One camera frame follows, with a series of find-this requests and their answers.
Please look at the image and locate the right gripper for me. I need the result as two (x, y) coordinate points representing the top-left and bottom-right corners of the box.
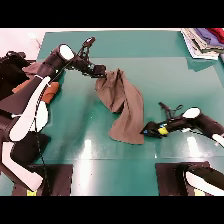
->
(144, 121), (170, 139)

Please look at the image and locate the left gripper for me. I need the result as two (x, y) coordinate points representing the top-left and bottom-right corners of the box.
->
(86, 63), (108, 80)

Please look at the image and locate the brown garment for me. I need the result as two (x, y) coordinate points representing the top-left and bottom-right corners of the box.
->
(94, 68), (146, 146)

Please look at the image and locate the orange garment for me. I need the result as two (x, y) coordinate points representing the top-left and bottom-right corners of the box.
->
(11, 79), (61, 105)

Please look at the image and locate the black garment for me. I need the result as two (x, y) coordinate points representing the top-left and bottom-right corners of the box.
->
(0, 50), (32, 102)

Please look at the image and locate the white garment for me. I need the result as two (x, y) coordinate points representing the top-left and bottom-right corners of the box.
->
(180, 28), (222, 61)

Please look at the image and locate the green garment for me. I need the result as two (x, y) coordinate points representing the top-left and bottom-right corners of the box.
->
(199, 42), (224, 55)

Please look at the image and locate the purple garment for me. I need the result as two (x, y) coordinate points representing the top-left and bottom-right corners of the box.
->
(194, 28), (224, 47)

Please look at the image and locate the red garment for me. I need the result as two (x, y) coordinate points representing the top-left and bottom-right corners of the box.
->
(206, 28), (224, 44)

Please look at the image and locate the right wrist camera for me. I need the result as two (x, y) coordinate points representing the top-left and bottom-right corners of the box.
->
(157, 101), (184, 122)

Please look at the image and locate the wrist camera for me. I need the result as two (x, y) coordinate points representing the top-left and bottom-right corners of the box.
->
(157, 101), (184, 122)
(77, 36), (97, 64)

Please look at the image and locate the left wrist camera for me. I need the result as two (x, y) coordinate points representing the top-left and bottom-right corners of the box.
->
(77, 36), (97, 64)

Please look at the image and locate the black cable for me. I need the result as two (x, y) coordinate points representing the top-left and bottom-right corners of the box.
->
(30, 68), (68, 197)

